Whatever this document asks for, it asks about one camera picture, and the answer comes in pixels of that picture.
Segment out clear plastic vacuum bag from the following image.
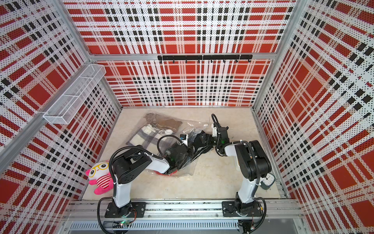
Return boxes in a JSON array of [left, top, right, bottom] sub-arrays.
[[120, 111, 209, 177]]

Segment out black smiley face scarf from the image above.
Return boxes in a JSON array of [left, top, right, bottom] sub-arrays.
[[182, 131, 214, 169]]

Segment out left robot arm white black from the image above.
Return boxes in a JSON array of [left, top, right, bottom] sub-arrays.
[[109, 143, 193, 209]]

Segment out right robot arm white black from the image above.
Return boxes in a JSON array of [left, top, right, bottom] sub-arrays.
[[212, 124, 272, 216]]

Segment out red knitted scarf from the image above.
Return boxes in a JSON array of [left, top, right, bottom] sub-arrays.
[[163, 169, 178, 176]]

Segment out white vacuum bag valve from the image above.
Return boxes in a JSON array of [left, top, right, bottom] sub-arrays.
[[165, 129, 173, 135]]

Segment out grey white plaid scarf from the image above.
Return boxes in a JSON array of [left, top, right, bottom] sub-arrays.
[[126, 124, 165, 154]]

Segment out brown fringed scarf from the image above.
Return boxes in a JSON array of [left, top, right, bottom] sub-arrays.
[[144, 113, 183, 132]]

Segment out teal heart alarm clock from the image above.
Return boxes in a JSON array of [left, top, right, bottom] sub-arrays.
[[260, 173, 276, 190]]

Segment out pink white plush toy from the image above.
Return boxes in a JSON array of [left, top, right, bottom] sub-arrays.
[[85, 161, 114, 195]]

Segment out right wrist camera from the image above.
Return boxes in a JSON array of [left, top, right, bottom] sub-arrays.
[[211, 123, 226, 137]]

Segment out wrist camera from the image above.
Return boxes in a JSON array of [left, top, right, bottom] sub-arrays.
[[180, 134, 189, 146], [211, 123, 226, 137]]

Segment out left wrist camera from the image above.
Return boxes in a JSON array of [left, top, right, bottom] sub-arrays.
[[180, 134, 189, 146]]

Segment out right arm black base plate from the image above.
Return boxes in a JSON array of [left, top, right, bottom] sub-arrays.
[[222, 200, 263, 217]]

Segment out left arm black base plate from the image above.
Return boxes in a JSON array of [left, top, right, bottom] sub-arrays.
[[104, 202, 147, 218]]

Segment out black wall hook rail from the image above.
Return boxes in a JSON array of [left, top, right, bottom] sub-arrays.
[[157, 55, 253, 62]]

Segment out aluminium front rail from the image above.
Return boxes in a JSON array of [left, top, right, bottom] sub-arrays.
[[57, 199, 310, 234]]

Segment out white mesh wall basket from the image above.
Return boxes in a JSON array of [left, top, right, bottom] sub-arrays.
[[43, 64, 106, 125]]

